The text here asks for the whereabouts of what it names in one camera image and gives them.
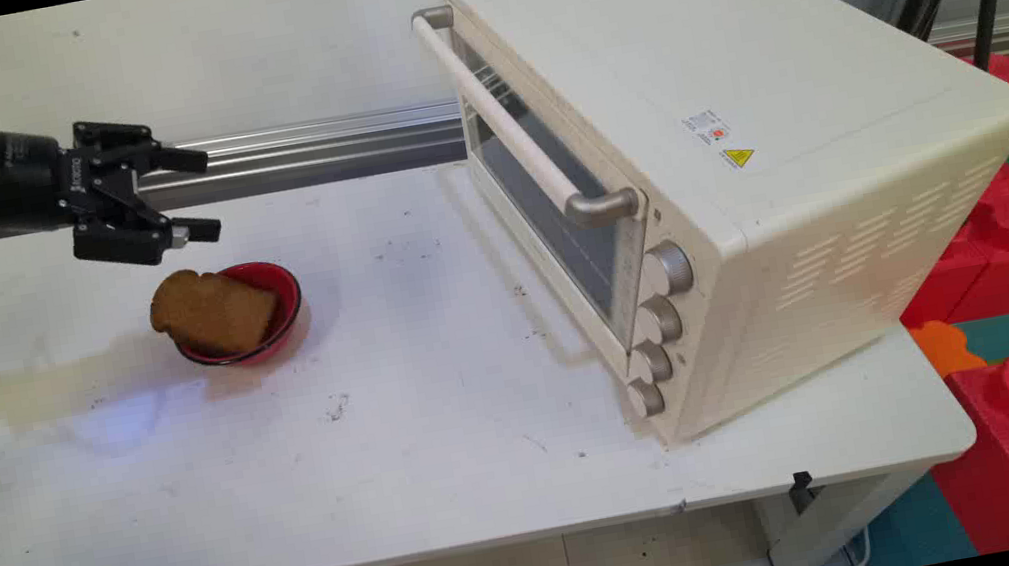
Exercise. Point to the aluminium rail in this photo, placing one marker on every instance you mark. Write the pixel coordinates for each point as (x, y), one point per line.
(320, 140)

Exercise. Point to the teal foam floor mat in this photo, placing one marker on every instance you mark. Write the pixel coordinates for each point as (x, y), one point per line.
(914, 532)

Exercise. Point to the orange foam block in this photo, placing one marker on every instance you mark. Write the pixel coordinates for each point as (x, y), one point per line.
(945, 347)

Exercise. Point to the white table leg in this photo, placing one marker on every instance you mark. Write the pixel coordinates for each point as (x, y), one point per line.
(826, 526)

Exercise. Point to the black table edge clip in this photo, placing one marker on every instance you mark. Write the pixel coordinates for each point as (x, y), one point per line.
(802, 481)

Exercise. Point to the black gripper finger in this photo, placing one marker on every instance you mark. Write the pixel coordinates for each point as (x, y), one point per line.
(123, 240)
(181, 160)

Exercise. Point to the red bowl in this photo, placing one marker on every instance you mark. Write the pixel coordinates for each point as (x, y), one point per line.
(285, 287)

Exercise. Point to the small red foam block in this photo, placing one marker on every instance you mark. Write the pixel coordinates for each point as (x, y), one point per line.
(1008, 74)

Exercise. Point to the cream toaster oven body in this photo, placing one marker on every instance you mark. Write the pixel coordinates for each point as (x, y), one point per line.
(801, 175)

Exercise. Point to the brown toast slice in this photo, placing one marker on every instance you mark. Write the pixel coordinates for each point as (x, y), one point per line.
(211, 314)

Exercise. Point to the silver oven knob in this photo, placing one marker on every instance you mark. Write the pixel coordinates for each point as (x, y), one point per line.
(659, 320)
(650, 363)
(667, 268)
(645, 397)

